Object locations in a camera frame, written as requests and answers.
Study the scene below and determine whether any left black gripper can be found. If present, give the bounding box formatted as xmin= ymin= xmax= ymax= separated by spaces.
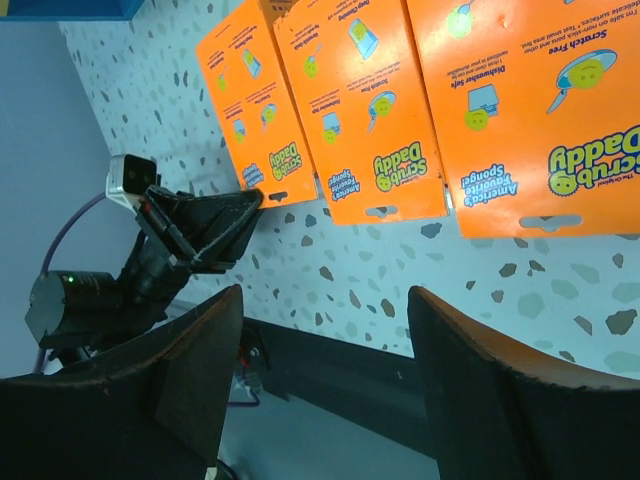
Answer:
xmin=117 ymin=185 xmax=263 ymax=305

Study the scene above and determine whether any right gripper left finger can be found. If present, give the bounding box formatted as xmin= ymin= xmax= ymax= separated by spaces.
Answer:
xmin=1 ymin=285 xmax=244 ymax=479

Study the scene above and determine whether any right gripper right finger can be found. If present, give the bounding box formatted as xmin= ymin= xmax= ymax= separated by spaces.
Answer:
xmin=407 ymin=286 xmax=639 ymax=479

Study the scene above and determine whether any orange sponge pack hidden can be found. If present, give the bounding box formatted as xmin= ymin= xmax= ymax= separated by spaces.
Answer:
xmin=196 ymin=1 xmax=318 ymax=208

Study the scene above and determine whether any orange sponge pack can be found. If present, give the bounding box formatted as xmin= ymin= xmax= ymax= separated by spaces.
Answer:
xmin=274 ymin=0 xmax=448 ymax=225
xmin=408 ymin=1 xmax=639 ymax=239

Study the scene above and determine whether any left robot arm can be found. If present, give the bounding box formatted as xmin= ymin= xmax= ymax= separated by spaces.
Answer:
xmin=25 ymin=185 xmax=263 ymax=364

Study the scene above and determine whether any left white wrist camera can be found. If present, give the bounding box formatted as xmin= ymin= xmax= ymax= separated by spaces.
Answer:
xmin=105 ymin=154 xmax=161 ymax=212

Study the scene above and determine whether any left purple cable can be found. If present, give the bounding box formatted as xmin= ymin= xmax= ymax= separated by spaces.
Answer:
xmin=32 ymin=194 xmax=109 ymax=374

